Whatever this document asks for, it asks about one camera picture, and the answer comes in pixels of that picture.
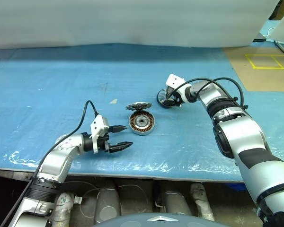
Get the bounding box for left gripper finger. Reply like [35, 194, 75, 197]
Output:
[108, 141, 134, 154]
[108, 124, 128, 134]

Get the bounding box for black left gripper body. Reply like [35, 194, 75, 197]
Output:
[97, 131, 111, 154]

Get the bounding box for white backdrop sheet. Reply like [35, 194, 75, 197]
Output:
[0, 0, 281, 49]

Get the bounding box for toothed silver rotor disc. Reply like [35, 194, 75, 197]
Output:
[125, 101, 153, 112]

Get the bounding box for grey robot torso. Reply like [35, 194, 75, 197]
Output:
[90, 212, 194, 227]

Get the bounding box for blue neighbouring table cover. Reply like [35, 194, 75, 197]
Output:
[251, 18, 284, 48]

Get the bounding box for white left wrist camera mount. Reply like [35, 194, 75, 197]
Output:
[89, 113, 110, 155]

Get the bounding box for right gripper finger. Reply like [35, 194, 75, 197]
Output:
[160, 101, 181, 109]

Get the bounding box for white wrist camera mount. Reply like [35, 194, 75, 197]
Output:
[89, 113, 110, 155]
[165, 73, 193, 104]

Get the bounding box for silver motor housing copper windings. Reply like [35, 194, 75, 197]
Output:
[127, 110, 157, 136]

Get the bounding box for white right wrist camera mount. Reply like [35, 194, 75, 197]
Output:
[165, 73, 193, 104]

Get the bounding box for dark flat device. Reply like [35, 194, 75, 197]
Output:
[251, 33, 267, 44]

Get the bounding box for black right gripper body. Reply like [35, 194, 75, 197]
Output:
[165, 87, 183, 108]

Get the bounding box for yellow tape grid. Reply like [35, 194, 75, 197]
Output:
[245, 53, 284, 70]

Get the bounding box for blue plastic table cover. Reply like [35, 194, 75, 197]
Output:
[0, 43, 284, 183]

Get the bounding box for white board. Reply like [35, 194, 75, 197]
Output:
[267, 9, 284, 44]

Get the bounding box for white wrapped post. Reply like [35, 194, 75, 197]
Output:
[53, 192, 76, 227]
[190, 183, 215, 222]

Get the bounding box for grey rounded cylinder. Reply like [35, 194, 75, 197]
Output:
[95, 181, 121, 223]
[159, 183, 193, 216]

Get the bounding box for brown cardboard sheet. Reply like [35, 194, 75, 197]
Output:
[222, 46, 284, 92]

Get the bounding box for brown cardboard box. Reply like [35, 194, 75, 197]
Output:
[268, 0, 284, 21]

